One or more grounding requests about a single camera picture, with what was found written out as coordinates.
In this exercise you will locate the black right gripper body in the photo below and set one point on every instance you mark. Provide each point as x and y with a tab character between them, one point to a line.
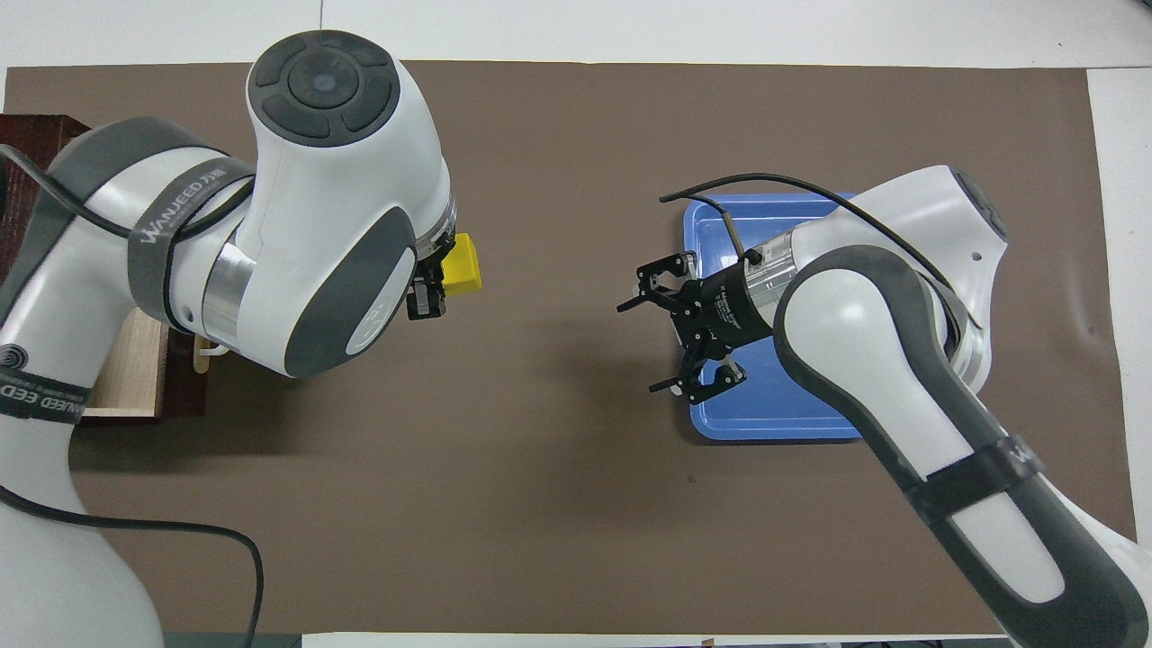
724	310

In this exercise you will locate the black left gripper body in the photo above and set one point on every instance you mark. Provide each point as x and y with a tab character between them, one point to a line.
432	268

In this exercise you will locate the yellow cube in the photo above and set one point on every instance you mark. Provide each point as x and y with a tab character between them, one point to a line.
464	265

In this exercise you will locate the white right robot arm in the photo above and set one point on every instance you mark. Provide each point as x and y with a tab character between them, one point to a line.
900	360

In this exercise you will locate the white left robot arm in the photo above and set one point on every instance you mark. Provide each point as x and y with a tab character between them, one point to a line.
315	225

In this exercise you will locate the blue plastic tray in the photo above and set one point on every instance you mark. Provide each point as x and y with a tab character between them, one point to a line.
738	418

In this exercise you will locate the brown table mat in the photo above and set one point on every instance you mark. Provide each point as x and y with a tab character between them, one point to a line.
558	504

